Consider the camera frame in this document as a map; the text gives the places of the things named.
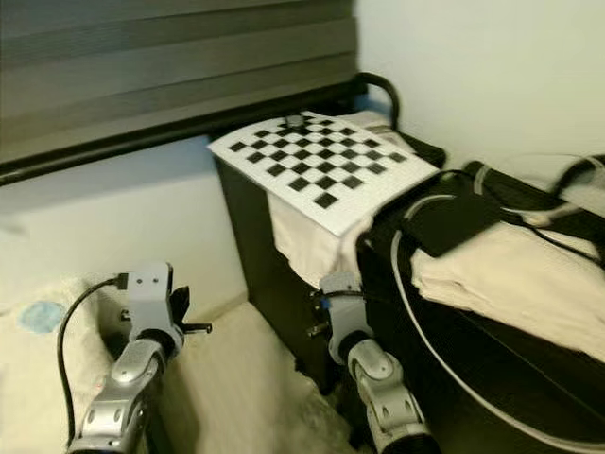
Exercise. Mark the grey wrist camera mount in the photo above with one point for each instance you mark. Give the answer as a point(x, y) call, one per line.
point(148, 298)
point(340, 312)

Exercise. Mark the white cloth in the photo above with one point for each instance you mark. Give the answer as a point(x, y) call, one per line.
point(307, 246)

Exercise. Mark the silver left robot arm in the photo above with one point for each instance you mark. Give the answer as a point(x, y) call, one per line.
point(128, 397)

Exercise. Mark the black white checkerboard sheet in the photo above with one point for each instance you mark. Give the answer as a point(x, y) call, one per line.
point(317, 165)

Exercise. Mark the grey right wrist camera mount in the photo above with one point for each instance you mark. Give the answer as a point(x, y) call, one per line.
point(340, 312)

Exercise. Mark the black window sill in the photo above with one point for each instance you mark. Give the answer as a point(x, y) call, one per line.
point(151, 132)

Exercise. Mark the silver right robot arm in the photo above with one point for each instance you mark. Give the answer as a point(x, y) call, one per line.
point(388, 397)

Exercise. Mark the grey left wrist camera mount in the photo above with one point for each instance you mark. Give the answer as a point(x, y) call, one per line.
point(148, 298)

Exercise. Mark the grey window blind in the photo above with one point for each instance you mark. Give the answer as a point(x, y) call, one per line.
point(151, 66)

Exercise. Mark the black flat pouch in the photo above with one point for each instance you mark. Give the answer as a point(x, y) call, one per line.
point(449, 224)

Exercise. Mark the tall black suitcase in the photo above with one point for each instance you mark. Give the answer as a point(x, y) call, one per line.
point(250, 274)

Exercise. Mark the cream folded cloth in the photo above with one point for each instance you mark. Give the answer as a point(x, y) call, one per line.
point(510, 284)

